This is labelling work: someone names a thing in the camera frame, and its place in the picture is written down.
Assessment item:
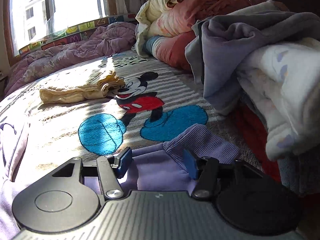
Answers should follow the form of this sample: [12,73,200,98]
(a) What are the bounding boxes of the clear plastic sheet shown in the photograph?
[37,0,70,40]

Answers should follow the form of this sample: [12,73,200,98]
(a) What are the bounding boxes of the red garment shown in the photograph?
[230,102,283,183]

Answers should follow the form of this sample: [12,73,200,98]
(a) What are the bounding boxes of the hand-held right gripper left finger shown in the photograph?
[52,147,133,200]

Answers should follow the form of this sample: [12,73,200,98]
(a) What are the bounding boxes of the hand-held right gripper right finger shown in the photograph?
[182,149,265,200]

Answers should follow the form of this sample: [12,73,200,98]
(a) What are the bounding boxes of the white fleece garment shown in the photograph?
[236,41,320,161]

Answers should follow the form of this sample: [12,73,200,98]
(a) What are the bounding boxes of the cartoon mouse printed blanket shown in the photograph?
[0,50,263,188]

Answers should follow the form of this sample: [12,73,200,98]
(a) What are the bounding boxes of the right pile folded clothes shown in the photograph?
[185,11,320,115]

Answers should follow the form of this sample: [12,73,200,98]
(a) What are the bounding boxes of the cream quilted folded cloth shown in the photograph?
[39,70,125,104]

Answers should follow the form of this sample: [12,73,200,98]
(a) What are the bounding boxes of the mauve crumpled quilt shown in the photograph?
[4,21,137,93]

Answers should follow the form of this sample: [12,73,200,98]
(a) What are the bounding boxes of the purple sweatshirt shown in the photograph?
[0,115,240,240]

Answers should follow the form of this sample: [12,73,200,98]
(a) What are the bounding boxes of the pink quilt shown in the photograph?
[150,0,263,40]

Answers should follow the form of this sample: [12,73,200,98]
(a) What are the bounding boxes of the window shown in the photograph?
[9,0,110,55]

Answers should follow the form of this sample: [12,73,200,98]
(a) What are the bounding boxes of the blue-grey garment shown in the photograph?
[277,152,320,197]

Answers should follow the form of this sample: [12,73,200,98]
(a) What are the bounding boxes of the colourful alphabet play mat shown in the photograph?
[19,14,137,55]

